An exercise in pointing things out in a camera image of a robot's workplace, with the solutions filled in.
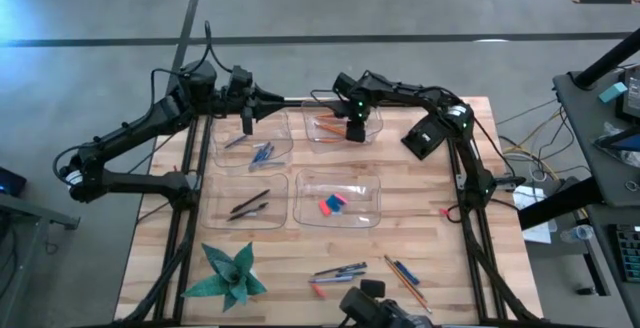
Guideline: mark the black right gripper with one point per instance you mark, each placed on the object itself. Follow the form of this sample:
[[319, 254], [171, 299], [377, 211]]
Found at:
[[357, 95]]

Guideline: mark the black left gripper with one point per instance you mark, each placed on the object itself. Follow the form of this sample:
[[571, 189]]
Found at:
[[241, 88]]

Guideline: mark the dark blue pen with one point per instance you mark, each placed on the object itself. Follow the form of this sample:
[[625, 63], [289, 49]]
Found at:
[[267, 152], [352, 273], [260, 153]]

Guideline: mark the black pen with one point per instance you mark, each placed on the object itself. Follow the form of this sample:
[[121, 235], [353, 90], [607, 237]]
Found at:
[[345, 268], [248, 211], [250, 201]]

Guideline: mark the light pink eraser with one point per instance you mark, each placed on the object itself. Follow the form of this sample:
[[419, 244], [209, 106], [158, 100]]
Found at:
[[343, 198]]

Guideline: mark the salmon pink eraser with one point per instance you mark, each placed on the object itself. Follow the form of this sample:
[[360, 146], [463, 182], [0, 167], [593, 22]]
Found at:
[[325, 208]]

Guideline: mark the clear plastic bin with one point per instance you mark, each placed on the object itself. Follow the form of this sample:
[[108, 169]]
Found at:
[[320, 148], [360, 213], [220, 218], [235, 160]]

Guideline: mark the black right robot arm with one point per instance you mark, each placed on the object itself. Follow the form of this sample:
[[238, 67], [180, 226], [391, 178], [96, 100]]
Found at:
[[415, 95]]

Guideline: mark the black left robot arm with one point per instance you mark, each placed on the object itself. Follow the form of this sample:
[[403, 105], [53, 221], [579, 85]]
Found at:
[[130, 130]]

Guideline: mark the green artificial succulent plant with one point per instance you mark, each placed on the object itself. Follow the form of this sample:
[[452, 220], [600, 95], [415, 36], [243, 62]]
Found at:
[[230, 278]]

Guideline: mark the translucent grey Mr. Pen pen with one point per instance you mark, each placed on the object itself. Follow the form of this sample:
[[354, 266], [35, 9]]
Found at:
[[332, 279]]

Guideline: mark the orange eraser with oval print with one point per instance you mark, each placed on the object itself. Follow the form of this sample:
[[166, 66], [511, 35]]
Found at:
[[318, 291]]

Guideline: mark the white paper sheet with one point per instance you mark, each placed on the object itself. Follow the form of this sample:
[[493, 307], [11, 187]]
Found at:
[[530, 200]]

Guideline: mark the black side desk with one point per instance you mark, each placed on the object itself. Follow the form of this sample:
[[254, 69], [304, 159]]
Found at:
[[585, 118]]

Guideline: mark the black diagonal beam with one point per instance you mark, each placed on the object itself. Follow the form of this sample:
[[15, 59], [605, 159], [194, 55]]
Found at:
[[560, 203]]

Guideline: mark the black diagonal pole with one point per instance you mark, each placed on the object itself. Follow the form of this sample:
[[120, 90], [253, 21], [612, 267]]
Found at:
[[607, 60]]

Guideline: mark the teal box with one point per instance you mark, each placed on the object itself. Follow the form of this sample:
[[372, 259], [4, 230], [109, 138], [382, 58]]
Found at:
[[613, 92]]

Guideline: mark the clear plastic bottle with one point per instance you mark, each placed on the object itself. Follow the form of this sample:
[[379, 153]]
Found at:
[[577, 233]]

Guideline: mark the grey metal furniture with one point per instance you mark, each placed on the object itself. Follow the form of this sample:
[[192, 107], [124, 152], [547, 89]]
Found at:
[[30, 213]]

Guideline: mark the black device with blue light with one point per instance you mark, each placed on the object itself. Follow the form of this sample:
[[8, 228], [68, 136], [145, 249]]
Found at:
[[12, 183]]

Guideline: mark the tablet with blue screen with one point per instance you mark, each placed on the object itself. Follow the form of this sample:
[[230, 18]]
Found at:
[[627, 142]]

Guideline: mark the black screen device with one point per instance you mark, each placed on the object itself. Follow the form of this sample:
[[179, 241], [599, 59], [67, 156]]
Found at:
[[632, 93]]

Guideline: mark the keyboard with coloured keys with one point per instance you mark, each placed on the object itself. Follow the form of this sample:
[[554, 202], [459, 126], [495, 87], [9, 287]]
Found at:
[[629, 253]]

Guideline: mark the black metal rig frame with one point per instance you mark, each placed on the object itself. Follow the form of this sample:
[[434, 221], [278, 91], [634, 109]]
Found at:
[[295, 102]]

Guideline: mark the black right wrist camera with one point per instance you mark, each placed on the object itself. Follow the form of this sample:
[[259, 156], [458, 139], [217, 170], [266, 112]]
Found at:
[[356, 132]]

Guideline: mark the black camera device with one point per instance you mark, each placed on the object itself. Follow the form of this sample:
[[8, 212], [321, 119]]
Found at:
[[370, 310]]

